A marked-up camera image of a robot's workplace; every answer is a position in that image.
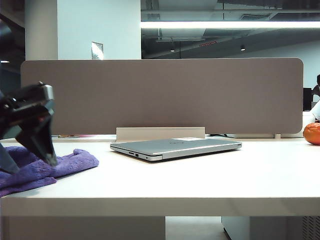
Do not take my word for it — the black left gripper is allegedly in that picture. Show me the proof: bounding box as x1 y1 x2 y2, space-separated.
0 81 58 175

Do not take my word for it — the purple microfibre rag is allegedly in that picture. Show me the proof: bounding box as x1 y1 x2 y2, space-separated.
0 146 100 198

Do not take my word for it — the silver closed laptop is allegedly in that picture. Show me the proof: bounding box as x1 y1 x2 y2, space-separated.
109 136 243 163

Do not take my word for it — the white desk leg panel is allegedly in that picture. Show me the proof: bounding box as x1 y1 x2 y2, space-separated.
0 216 166 240

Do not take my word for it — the grey desk divider panel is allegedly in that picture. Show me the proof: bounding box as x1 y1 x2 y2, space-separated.
20 57 305 136

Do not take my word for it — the long ceiling light strip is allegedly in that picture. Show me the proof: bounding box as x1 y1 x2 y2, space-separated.
140 20 320 30

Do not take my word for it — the white cabinet with vent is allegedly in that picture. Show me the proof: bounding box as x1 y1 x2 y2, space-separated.
221 216 320 240

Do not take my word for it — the black background monitor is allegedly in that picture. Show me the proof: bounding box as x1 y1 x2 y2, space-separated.
303 87 313 112

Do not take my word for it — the orange tangerine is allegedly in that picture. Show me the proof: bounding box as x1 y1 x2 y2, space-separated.
302 122 320 146

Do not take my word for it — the background person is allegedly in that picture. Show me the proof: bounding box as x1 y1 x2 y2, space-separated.
310 74 320 121

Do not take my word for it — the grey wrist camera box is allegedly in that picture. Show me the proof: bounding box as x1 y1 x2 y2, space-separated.
39 84 55 102

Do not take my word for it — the framed wall notice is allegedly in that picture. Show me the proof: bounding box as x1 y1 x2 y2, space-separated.
91 41 104 61

